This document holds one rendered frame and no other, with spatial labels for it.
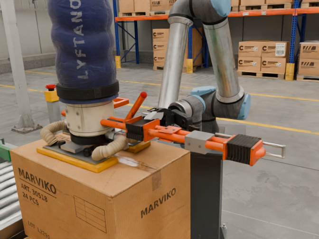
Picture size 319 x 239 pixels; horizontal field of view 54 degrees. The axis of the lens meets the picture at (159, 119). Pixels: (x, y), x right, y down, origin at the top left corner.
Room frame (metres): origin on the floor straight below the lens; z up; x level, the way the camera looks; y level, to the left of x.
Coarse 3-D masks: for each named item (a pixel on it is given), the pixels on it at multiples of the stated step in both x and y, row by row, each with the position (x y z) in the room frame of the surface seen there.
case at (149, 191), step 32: (32, 160) 1.06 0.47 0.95; (128, 160) 1.03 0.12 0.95; (160, 160) 1.02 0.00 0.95; (32, 192) 1.08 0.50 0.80; (64, 192) 0.94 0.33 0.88; (96, 192) 0.83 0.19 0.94; (128, 192) 0.84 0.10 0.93; (160, 192) 0.95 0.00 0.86; (32, 224) 1.11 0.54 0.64; (64, 224) 0.96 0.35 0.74; (96, 224) 0.84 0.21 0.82; (128, 224) 0.83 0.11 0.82; (160, 224) 0.95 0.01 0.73
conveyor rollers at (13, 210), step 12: (0, 168) 1.89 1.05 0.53; (12, 168) 1.87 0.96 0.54; (0, 180) 1.71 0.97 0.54; (12, 180) 1.68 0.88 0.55; (0, 192) 1.54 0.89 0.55; (12, 192) 1.57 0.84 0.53; (0, 204) 1.43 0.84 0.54; (12, 204) 1.41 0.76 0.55; (0, 216) 1.33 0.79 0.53; (12, 216) 1.31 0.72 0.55
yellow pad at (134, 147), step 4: (128, 144) 1.12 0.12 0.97; (132, 144) 1.12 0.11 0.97; (136, 144) 1.13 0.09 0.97; (140, 144) 1.13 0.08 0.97; (144, 144) 1.13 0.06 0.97; (148, 144) 1.15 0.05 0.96; (128, 148) 1.10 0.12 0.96; (132, 148) 1.09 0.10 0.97; (136, 148) 1.09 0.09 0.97; (140, 148) 1.11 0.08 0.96; (132, 152) 1.09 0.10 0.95; (136, 152) 1.09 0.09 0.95
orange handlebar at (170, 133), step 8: (120, 104) 1.33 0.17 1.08; (64, 112) 1.20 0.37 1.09; (104, 120) 1.07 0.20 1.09; (120, 120) 1.07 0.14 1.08; (120, 128) 1.02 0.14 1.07; (160, 128) 0.97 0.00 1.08; (168, 128) 0.95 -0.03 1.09; (176, 128) 0.94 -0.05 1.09; (160, 136) 0.92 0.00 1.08; (168, 136) 0.90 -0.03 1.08; (176, 136) 0.89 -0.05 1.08; (184, 136) 0.88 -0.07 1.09; (208, 144) 0.82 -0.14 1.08; (216, 144) 0.81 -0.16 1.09; (256, 152) 0.75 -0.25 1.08; (264, 152) 0.76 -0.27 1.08
